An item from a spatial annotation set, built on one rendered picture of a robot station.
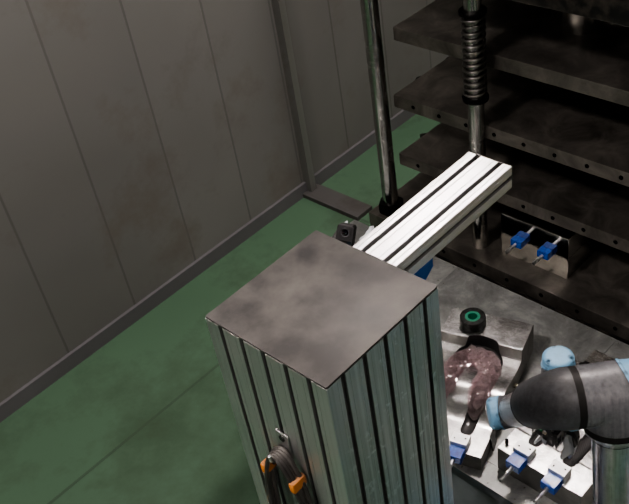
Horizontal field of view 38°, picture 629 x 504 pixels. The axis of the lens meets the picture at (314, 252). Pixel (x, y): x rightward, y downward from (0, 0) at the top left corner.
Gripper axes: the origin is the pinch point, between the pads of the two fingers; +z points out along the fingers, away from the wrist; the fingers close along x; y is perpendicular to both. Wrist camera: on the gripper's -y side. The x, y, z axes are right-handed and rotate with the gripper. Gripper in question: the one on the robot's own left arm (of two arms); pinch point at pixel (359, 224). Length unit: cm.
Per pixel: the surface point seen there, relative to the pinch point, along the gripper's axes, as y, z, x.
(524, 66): -12, 74, 33
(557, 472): 46, -30, 62
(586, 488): 48, -31, 70
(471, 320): 47, 20, 32
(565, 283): 59, 60, 59
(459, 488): 80, -18, 38
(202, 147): 97, 151, -116
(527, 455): 47, -26, 54
